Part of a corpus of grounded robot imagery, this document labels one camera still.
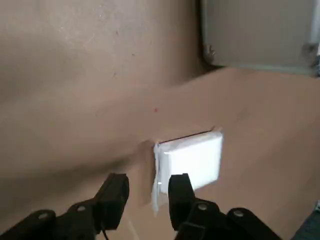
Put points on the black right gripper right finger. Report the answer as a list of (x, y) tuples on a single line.
[(181, 200)]

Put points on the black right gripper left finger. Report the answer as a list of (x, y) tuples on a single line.
[(110, 200)]

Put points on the white triangular bandage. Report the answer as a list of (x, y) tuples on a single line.
[(195, 157)]

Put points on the silver aluminium medical case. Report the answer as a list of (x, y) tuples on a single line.
[(255, 32)]

